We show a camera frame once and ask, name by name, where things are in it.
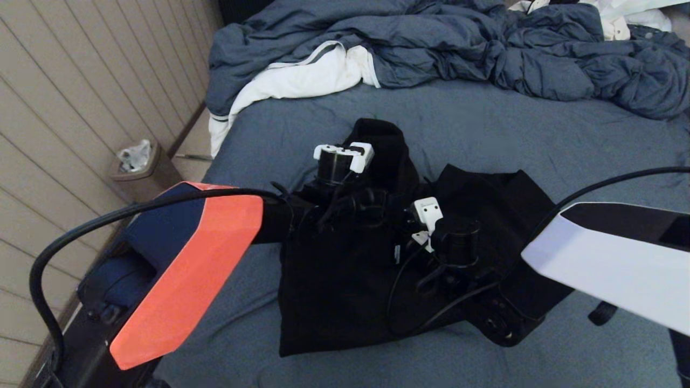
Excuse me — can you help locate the black zip hoodie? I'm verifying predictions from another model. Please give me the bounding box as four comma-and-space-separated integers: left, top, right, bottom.
278, 119, 575, 357

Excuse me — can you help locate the blue bed sheet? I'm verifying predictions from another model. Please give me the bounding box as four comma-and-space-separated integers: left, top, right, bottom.
124, 78, 690, 388

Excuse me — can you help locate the white garment with dark trim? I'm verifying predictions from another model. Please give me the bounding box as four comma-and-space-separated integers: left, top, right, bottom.
209, 40, 381, 157

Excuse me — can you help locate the crumpled blue duvet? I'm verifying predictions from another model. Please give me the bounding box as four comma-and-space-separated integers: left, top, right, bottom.
206, 0, 690, 120

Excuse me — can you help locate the beige trash bin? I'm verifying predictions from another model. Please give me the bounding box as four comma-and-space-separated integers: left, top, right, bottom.
109, 139, 184, 204

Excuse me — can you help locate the dark headboard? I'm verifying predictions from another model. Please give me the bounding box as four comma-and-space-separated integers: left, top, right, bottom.
218, 0, 275, 25

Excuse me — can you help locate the white plastic bin bag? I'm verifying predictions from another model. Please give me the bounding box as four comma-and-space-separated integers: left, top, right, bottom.
119, 139, 153, 173

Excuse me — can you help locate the cream crumpled garment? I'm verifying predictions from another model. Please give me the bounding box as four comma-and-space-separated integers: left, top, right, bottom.
509, 0, 632, 40

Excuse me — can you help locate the white pillow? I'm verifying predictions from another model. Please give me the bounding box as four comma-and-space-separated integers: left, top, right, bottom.
585, 0, 690, 32

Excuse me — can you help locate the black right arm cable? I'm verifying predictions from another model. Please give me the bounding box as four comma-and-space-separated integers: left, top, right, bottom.
385, 167, 690, 336

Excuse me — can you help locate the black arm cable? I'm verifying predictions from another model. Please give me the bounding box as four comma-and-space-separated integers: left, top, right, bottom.
385, 167, 690, 336
30, 188, 281, 372

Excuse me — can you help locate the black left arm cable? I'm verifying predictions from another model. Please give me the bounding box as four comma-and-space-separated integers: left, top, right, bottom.
30, 188, 281, 372

